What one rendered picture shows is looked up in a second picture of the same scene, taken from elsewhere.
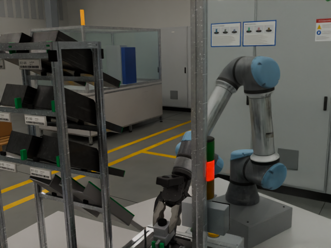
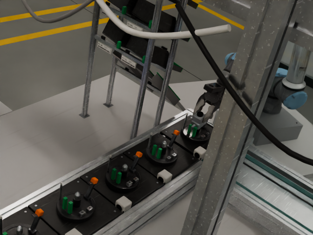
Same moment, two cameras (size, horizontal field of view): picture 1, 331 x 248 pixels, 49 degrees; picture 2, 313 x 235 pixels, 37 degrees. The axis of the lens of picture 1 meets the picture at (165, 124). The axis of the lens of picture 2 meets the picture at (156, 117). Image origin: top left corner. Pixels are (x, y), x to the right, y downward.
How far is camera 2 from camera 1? 0.98 m
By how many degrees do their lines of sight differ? 22
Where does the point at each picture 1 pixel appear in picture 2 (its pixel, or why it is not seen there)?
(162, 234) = (197, 121)
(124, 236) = (167, 109)
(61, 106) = (155, 26)
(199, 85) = not seen: hidden behind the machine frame
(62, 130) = (152, 42)
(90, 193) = (156, 80)
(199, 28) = not seen: hidden behind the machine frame
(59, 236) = (119, 95)
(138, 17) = not seen: outside the picture
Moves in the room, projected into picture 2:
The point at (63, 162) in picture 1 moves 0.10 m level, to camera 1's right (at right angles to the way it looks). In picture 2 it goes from (147, 61) to (170, 67)
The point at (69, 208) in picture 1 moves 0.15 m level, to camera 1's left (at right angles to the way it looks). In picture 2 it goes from (143, 90) to (109, 81)
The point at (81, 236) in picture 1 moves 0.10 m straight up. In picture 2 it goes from (134, 100) to (138, 84)
